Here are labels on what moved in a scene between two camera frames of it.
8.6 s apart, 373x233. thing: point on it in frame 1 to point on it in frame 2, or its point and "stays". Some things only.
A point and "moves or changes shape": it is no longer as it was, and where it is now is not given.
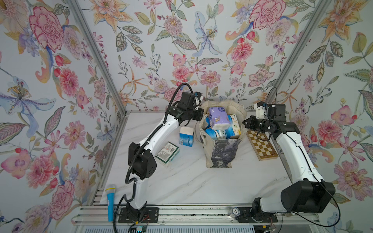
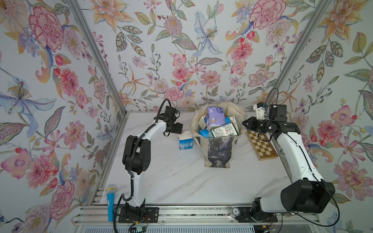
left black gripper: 198,115 to 178,128
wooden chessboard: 262,146 stays
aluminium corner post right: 297,51 stays
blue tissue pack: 186,135 moves or changes shape
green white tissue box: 167,153 to 227,130
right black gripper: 251,125 stays
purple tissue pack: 219,118 moves or changes shape
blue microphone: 110,190 stays
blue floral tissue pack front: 220,134 to 205,132
